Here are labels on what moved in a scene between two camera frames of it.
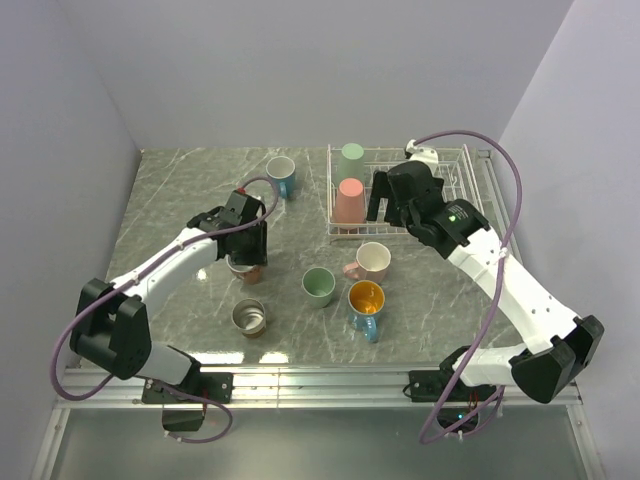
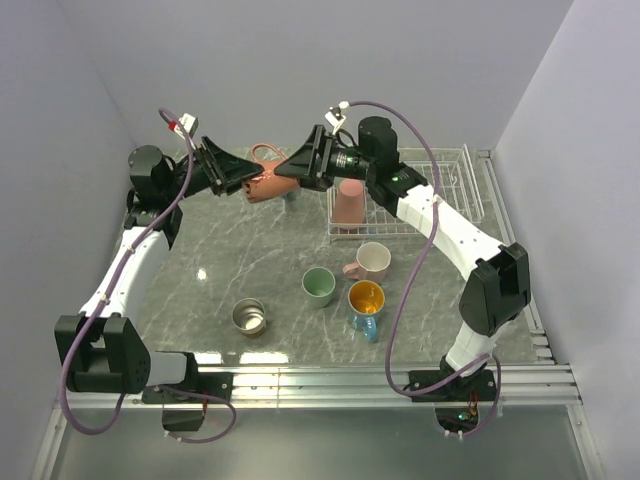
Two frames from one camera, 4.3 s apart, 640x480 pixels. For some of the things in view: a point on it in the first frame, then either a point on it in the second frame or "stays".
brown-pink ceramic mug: (249, 273) to (267, 185)
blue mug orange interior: (365, 301) stays
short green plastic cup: (318, 284) stays
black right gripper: (381, 189) to (314, 172)
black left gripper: (258, 255) to (224, 172)
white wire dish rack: (453, 168) stays
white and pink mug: (373, 259) stays
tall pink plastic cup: (349, 205) stays
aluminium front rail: (289, 388) stays
